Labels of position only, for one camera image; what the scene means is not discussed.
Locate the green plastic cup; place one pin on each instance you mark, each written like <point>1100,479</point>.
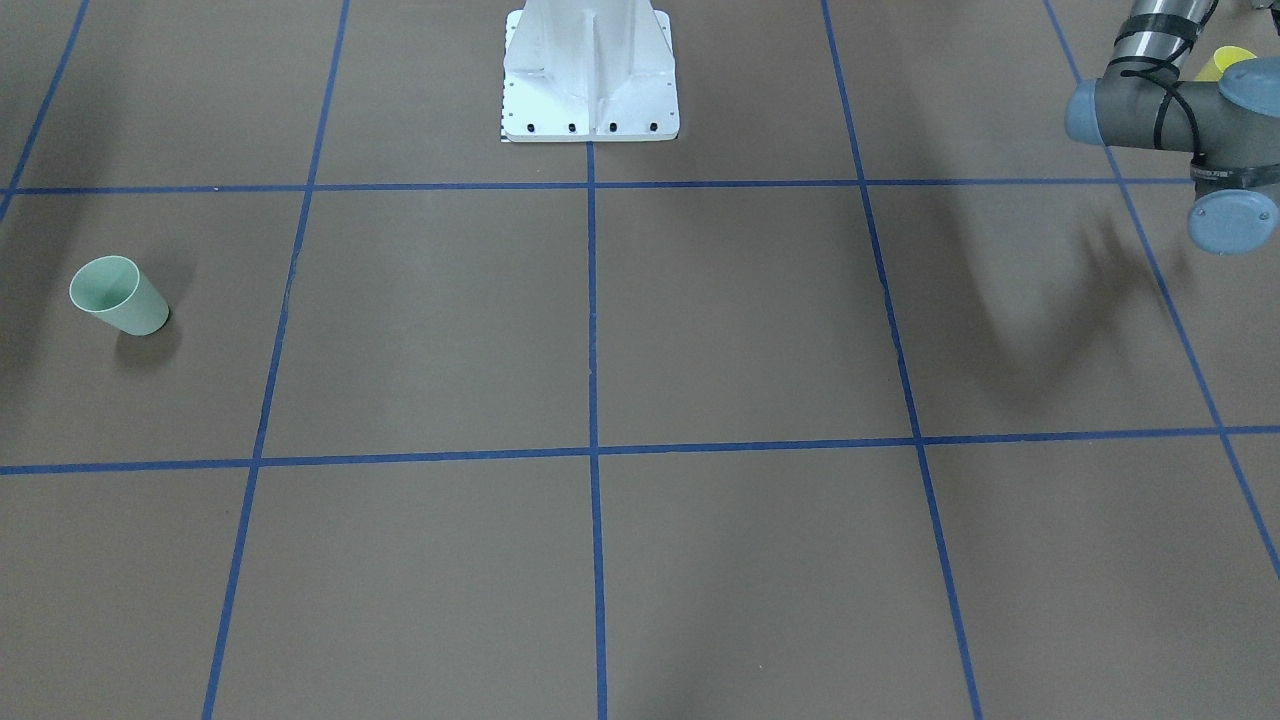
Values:
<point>114,290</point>

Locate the yellow plastic cup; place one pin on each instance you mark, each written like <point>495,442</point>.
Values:
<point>1221,60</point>

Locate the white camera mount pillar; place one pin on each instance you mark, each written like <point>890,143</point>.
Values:
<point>589,72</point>

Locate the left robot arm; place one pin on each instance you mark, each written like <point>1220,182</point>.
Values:
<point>1228,126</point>

